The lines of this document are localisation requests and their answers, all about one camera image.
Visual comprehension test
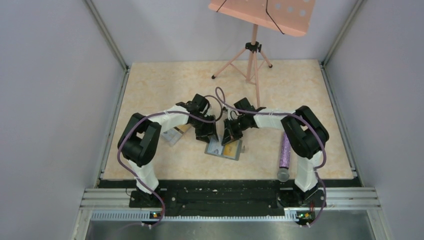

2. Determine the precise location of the silver VIP card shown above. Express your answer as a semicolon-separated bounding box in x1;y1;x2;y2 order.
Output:
205;137;224;156

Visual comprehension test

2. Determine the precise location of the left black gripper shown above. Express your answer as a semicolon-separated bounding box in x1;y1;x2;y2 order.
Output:
189;113;218;143

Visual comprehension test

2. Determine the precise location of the pink music stand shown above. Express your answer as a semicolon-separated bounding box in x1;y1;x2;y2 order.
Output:
208;0;317;115

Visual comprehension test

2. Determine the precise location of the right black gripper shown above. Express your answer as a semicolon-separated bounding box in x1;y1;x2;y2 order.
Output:
222;115;248;146

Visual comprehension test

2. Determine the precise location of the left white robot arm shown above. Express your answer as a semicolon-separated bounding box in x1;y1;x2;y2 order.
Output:
117;94;224;209

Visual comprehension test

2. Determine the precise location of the clear plastic card box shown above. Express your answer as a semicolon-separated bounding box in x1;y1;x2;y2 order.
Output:
160;124;192;147

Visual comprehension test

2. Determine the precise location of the purple glitter microphone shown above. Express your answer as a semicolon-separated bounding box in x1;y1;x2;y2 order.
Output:
277;132;291;183

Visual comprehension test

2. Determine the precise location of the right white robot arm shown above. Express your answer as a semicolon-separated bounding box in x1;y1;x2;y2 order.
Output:
221;98;330;206

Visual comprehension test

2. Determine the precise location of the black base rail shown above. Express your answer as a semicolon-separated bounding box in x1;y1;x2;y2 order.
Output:
81;178;361;219

